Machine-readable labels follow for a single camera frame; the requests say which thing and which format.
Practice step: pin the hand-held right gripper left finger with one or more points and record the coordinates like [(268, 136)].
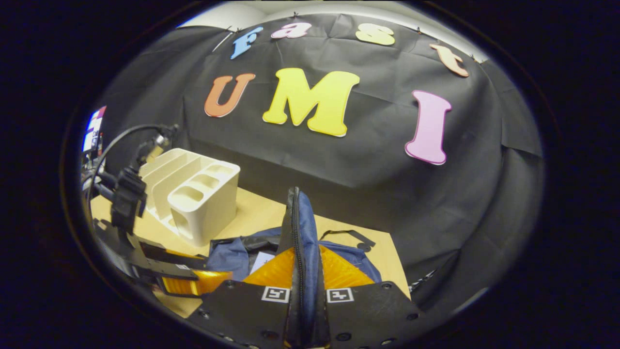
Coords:
[(242, 315)]

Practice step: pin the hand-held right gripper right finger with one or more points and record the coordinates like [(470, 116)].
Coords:
[(368, 315)]

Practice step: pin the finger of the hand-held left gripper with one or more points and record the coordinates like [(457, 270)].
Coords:
[(169, 259), (193, 283)]

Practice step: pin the grey-purple book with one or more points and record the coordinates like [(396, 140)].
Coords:
[(261, 261)]

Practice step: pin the white plastic bookshelf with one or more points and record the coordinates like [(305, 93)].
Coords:
[(213, 213)]

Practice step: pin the blue schoolbag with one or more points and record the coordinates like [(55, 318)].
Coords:
[(305, 232)]

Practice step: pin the computer monitor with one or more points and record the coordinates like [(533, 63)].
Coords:
[(94, 133)]

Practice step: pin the black backdrop cloth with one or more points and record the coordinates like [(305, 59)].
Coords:
[(363, 194)]

